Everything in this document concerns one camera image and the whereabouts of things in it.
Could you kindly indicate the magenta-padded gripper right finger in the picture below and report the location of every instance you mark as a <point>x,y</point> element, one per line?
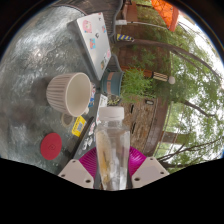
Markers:
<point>148,171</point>

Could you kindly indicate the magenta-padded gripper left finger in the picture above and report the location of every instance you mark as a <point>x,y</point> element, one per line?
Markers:
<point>77,173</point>

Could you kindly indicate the clear plastic bottle white cap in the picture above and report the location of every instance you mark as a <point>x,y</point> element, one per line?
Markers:
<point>112,146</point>

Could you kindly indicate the flat round red coaster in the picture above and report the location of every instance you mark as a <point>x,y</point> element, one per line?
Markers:
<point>51,146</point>

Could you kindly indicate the dark laptop with stickers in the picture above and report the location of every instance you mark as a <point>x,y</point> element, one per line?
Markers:
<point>89,133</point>

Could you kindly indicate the yellow card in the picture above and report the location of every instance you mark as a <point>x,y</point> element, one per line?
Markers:
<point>78,126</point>

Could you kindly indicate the beige ribbed ceramic cup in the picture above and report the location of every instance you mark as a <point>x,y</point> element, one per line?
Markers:
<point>71,95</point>

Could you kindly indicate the white globe lamp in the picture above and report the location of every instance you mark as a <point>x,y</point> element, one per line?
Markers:
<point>171,80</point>

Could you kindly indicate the teal trash bin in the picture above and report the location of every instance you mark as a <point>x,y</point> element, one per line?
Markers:
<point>112,83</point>

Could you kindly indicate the silver laptop with stickers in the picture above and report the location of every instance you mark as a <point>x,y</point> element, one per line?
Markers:
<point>94,43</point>

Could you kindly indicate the yellow black striped barrier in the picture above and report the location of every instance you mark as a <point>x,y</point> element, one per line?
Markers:
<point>125,37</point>

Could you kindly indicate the orange canopy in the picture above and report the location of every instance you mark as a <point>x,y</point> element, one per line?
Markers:
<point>165,12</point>

